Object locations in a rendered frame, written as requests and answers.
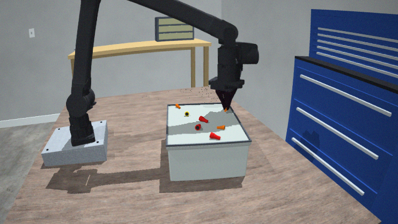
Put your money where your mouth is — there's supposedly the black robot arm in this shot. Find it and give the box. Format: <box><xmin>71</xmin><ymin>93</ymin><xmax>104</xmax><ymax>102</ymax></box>
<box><xmin>66</xmin><ymin>0</ymin><xmax>259</xmax><ymax>147</ymax></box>

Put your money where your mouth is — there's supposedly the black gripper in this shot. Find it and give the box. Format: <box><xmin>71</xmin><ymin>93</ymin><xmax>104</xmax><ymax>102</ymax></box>
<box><xmin>209</xmin><ymin>64</ymin><xmax>245</xmax><ymax>110</ymax></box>

